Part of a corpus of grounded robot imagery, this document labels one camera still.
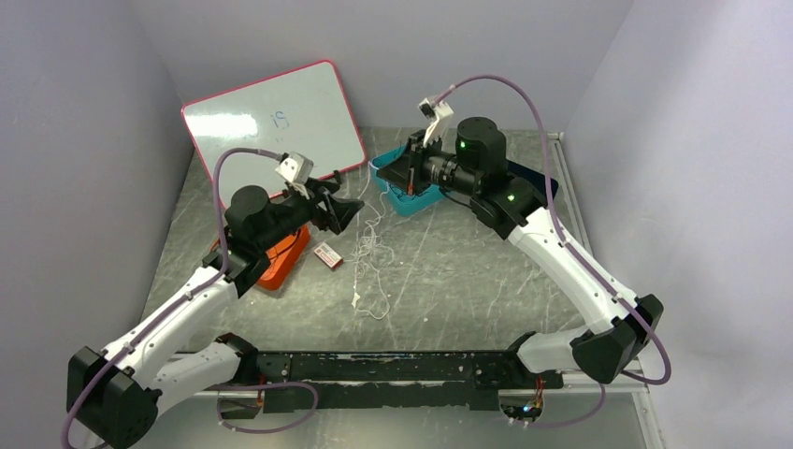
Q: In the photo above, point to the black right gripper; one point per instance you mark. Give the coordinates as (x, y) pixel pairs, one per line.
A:
(408, 170)

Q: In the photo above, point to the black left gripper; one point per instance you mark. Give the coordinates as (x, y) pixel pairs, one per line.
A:
(343, 209)

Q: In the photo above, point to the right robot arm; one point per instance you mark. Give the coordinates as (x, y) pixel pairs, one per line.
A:
(617, 322)

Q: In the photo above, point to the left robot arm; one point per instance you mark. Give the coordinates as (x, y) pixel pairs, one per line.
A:
(119, 392)

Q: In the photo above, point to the teal square tray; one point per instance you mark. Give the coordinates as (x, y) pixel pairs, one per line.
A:
(403, 204)

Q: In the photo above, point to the small red white card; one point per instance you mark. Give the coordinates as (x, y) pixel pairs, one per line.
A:
(328, 256)

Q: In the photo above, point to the orange square tray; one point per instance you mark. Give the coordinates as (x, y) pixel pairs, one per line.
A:
(285, 260)

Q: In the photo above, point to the pink framed whiteboard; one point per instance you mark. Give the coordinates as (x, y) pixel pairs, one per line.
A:
(302, 110)

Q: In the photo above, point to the dark blue square tray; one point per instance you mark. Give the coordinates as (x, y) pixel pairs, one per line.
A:
(536, 178)

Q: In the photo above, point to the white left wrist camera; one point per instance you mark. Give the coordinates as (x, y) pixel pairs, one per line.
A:
(295, 169)

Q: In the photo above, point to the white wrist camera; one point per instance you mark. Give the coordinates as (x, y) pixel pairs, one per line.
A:
(439, 115)
(295, 169)

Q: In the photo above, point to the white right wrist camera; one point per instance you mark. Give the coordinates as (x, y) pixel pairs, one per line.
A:
(439, 115)

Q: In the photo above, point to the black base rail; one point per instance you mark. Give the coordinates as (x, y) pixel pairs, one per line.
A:
(369, 380)

